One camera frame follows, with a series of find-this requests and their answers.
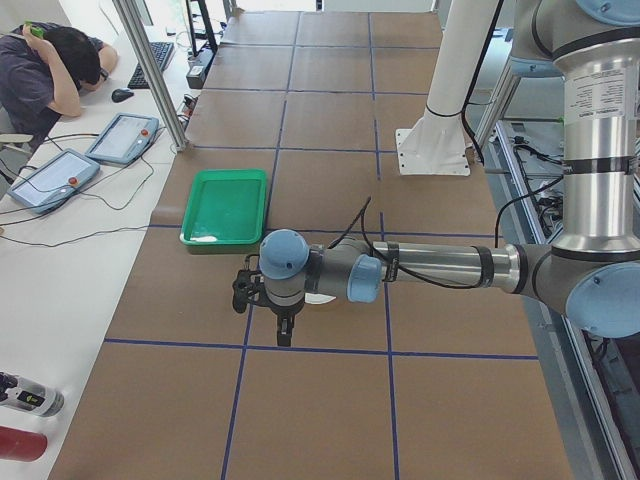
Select seated person dark shirt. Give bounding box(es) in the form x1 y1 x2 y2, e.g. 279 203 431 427
1 22 118 150

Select black keyboard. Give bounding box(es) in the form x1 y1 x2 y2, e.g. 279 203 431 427
126 41 176 90

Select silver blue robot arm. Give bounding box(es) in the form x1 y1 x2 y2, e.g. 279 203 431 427
233 1 639 346

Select blue teach pendant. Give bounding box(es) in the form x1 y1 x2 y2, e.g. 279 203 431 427
85 113 159 166
8 149 100 213

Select red bottle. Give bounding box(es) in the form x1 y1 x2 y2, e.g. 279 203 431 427
0 426 48 462

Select aluminium frame post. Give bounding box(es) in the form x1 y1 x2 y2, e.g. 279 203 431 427
113 0 188 152

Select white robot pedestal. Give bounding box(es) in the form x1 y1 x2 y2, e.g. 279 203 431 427
396 0 502 176

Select black computer mouse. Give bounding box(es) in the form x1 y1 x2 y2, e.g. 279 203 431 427
111 88 135 103

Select far blue teach pendant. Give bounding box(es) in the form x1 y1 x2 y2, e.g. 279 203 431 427
85 113 159 166

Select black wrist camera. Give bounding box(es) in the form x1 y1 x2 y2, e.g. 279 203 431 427
232 254 265 314

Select green plastic tray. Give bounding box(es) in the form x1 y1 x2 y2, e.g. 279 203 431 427
180 169 267 248

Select near blue teach pendant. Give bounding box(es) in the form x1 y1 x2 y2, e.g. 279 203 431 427
8 149 100 213

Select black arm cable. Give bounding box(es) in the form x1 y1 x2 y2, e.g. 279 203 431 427
327 196 494 290

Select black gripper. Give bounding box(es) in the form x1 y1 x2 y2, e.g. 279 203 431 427
265 290 305 347

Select small green object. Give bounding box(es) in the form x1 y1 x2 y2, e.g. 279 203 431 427
24 21 44 39

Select brown paper table cover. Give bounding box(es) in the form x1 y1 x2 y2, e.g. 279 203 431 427
51 12 572 479

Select silver drink bottle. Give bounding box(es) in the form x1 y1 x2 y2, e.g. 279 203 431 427
1 372 64 417

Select white round plate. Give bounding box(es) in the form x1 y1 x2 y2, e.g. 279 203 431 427
305 293 335 306

